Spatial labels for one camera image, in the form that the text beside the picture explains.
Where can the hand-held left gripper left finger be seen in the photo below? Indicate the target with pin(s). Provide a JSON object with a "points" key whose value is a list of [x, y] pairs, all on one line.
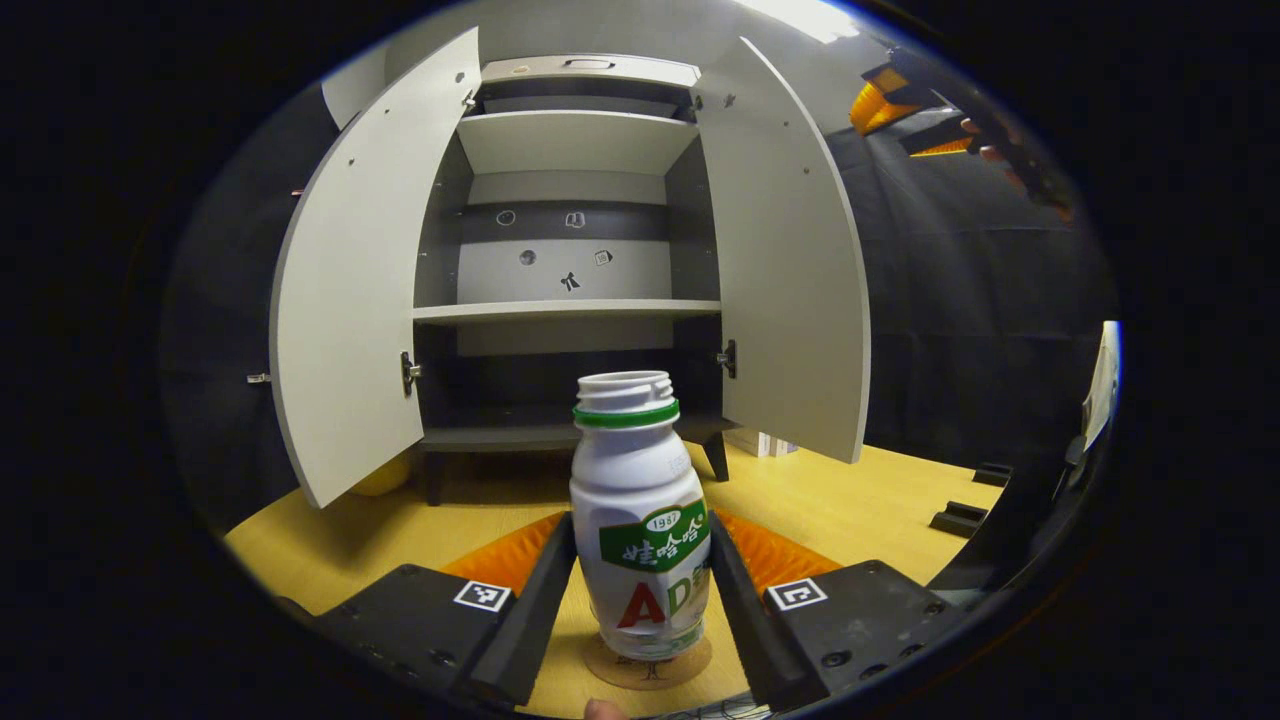
{"points": [[530, 620]]}

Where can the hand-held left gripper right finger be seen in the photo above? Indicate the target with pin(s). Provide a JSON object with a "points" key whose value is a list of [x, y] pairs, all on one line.
{"points": [[755, 630]]}

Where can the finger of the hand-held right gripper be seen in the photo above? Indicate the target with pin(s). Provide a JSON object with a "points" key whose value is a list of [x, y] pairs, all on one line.
{"points": [[872, 105], [935, 132]]}

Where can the round wooden coaster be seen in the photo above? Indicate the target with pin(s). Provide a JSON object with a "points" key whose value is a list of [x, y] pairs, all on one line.
{"points": [[650, 675]]}

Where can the white bottle with green label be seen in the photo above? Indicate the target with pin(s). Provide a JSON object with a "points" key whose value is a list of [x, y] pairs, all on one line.
{"points": [[640, 480]]}

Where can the white door with box sticker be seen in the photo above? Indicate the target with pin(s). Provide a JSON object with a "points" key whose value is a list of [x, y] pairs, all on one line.
{"points": [[790, 270]]}

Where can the white grey cabinet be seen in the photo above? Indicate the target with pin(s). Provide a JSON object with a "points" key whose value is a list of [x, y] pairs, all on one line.
{"points": [[690, 230]]}

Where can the white door with checkered sticker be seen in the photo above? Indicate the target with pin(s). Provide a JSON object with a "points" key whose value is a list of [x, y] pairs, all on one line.
{"points": [[370, 280]]}

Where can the black cabinet leg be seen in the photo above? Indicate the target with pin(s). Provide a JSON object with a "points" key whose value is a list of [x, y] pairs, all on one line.
{"points": [[717, 458], [434, 480]]}

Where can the white cabinet drawer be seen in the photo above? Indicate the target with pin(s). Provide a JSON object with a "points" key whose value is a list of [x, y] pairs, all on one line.
{"points": [[530, 72]]}

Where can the black backdrop cloth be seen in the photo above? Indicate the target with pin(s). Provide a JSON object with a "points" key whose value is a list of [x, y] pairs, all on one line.
{"points": [[225, 300], [960, 300]]}

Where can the yellow round object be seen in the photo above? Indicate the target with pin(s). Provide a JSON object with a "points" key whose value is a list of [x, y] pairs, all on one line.
{"points": [[385, 480]]}

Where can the white panel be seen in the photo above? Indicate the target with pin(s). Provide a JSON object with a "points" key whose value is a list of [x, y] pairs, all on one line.
{"points": [[1103, 385]]}

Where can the black metal bracket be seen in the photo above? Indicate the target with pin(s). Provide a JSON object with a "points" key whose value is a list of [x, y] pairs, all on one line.
{"points": [[960, 518], [992, 474]]}

